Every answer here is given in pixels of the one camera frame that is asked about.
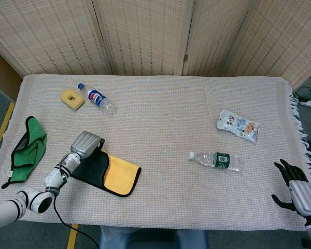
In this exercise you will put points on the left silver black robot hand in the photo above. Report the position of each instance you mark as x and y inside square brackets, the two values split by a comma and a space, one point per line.
[84, 144]

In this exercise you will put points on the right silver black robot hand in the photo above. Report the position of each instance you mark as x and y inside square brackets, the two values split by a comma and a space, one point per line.
[304, 197]

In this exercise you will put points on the dark grey yellow-backed cloth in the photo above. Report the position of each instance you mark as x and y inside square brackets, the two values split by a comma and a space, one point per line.
[119, 176]

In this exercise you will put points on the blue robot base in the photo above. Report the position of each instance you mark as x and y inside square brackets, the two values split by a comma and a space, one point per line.
[191, 238]

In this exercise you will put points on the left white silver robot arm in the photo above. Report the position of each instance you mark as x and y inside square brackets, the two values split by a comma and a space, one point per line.
[51, 179]

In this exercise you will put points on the green cloth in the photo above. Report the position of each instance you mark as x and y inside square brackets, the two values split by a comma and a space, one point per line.
[35, 145]

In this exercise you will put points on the yellow sponge with hole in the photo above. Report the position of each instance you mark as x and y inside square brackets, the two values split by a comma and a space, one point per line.
[76, 99]

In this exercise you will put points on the blue label cola bottle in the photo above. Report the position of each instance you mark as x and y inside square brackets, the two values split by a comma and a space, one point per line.
[96, 97]

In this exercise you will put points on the green label water bottle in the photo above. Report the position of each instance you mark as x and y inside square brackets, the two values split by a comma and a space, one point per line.
[221, 160]

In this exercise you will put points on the beige woven tablecloth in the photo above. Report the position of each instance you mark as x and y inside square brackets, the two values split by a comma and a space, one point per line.
[171, 116]

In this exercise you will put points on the white snack bag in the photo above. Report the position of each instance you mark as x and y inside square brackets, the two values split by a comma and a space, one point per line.
[238, 124]

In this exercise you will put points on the brown wooden board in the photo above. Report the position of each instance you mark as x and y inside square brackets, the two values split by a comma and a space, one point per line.
[0, 75]

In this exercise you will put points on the woven folding screen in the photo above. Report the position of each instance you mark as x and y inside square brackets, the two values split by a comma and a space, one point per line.
[145, 33]

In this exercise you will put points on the metal screen hinge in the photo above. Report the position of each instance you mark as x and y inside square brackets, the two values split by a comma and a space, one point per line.
[186, 57]

